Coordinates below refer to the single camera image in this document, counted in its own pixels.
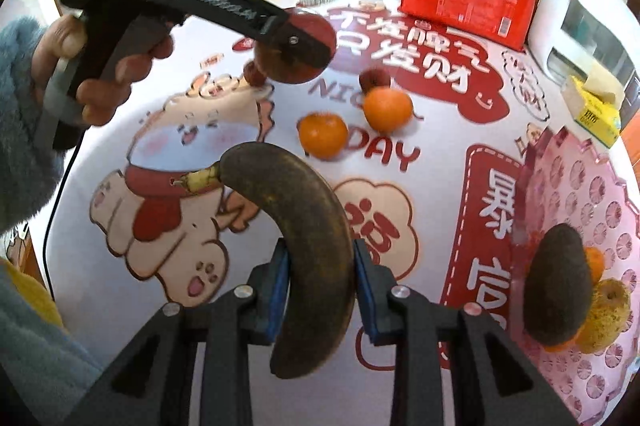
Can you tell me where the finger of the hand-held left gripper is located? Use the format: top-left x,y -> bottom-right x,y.
175,0 -> 337,66

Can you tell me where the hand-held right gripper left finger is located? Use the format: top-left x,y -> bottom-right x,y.
65,238 -> 291,426

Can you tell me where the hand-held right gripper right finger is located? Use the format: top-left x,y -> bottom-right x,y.
352,238 -> 576,426

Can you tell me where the red apple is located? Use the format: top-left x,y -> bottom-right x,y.
252,7 -> 338,85

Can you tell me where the brown overripe banana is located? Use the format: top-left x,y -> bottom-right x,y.
170,142 -> 358,379

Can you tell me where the dark avocado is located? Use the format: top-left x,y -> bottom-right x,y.
522,223 -> 601,348

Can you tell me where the orange mandarin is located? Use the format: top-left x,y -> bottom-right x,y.
362,87 -> 415,131
585,247 -> 607,284
297,112 -> 349,159
542,328 -> 583,353

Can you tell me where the yellow speckled pear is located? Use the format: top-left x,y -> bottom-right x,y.
575,278 -> 632,354

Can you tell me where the pink plastic fruit bowl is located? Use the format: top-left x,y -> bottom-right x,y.
515,126 -> 640,426

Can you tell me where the person's left forearm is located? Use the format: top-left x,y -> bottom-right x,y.
0,16 -> 68,239

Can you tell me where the person's left hand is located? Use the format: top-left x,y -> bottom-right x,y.
31,13 -> 175,127

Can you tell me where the small red jujube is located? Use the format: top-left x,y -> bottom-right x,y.
243,60 -> 268,87
359,66 -> 391,90

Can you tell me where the printed tablecloth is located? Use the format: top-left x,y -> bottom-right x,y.
42,0 -> 640,426

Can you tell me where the person's fuzzy grey-blue garment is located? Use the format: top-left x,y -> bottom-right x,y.
0,256 -> 108,426

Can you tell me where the white countertop appliance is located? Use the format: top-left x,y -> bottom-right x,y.
527,0 -> 640,89

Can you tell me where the yellow tissue box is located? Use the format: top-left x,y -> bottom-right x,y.
560,66 -> 626,149

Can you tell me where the black cable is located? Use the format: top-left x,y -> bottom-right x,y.
42,141 -> 83,301

